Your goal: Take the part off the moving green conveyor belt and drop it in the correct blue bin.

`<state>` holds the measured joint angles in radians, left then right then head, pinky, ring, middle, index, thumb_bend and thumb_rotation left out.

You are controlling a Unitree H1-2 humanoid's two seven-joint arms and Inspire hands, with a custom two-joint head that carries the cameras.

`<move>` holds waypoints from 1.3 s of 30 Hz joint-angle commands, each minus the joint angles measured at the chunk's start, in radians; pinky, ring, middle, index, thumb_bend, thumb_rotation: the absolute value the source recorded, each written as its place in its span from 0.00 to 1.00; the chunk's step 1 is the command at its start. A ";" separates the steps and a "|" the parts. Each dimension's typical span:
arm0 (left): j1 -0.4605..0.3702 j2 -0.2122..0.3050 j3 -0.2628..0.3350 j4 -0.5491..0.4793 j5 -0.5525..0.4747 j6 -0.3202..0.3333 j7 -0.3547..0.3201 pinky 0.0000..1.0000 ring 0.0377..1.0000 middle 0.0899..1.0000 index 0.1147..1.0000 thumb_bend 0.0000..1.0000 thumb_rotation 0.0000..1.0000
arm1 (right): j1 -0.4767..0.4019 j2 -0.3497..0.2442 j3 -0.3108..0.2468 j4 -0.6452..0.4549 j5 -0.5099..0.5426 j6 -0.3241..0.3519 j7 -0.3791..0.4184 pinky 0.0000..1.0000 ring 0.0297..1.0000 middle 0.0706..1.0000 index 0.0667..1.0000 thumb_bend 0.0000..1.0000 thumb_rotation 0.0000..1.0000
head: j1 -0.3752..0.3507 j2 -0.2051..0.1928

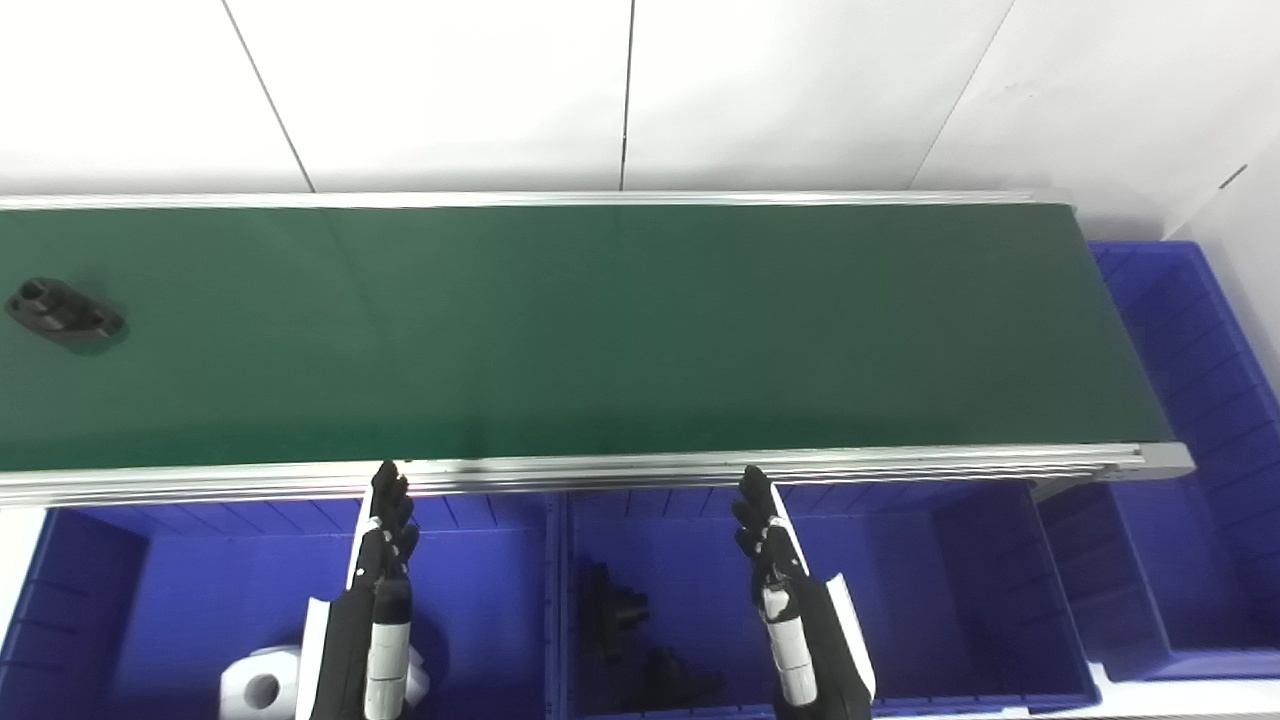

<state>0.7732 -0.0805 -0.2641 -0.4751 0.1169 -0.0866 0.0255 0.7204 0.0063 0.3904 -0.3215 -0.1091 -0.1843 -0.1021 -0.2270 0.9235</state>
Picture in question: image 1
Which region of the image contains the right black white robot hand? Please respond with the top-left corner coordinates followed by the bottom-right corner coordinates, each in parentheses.
top-left (730, 465), bottom-right (878, 720)

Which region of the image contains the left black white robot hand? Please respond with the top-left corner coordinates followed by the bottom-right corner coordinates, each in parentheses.
top-left (297, 460), bottom-right (421, 720)

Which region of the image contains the black flange part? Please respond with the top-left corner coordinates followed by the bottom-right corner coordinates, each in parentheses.
top-left (5, 277), bottom-right (128, 347)

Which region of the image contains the blue bin with black parts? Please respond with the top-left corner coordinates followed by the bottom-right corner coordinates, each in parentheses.
top-left (555, 480), bottom-right (1101, 717)

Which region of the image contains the white plastic part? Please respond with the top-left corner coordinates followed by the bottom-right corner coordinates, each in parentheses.
top-left (219, 645), bottom-right (433, 720)

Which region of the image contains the black plastic part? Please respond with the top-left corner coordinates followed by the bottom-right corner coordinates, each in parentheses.
top-left (638, 647), bottom-right (727, 713)
top-left (578, 563), bottom-right (651, 663)

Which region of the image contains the blue bin with white part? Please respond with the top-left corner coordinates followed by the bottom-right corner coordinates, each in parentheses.
top-left (0, 494), bottom-right (561, 720)

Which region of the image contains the green conveyor belt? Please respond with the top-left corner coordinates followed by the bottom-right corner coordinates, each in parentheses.
top-left (0, 190), bottom-right (1196, 507)
top-left (0, 203), bottom-right (1173, 472)

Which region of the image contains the large blue bin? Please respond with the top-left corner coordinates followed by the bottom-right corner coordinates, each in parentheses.
top-left (1035, 240), bottom-right (1280, 683)

